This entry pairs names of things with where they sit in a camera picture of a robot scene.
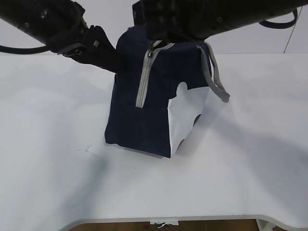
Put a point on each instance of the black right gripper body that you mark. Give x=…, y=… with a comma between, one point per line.
x=174, y=21

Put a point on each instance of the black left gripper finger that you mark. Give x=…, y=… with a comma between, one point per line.
x=99, y=52

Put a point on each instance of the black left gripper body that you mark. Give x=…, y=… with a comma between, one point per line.
x=65, y=42

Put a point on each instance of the navy blue lunch bag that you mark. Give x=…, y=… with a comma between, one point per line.
x=157, y=100

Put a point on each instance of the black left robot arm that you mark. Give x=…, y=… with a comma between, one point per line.
x=60, y=26

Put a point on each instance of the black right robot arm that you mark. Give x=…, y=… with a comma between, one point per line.
x=233, y=14

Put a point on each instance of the white torn label sticker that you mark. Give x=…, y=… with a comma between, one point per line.
x=161, y=223

